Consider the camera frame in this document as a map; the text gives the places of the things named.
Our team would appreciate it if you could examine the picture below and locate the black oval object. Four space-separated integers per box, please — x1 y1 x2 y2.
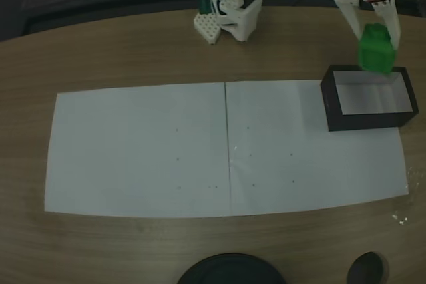
345 252 390 284

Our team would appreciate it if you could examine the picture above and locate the dark box white inside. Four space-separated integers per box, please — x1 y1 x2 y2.
320 64 419 132

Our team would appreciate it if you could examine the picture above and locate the green cube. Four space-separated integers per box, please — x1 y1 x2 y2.
357 23 397 76

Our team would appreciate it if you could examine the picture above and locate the white paper sheet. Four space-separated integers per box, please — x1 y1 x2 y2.
44 81 232 219
224 79 410 217

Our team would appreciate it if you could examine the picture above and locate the black round object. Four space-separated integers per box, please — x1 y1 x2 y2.
176 253 286 284

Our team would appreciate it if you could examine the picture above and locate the white perforated base plate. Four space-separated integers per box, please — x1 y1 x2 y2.
194 11 222 45

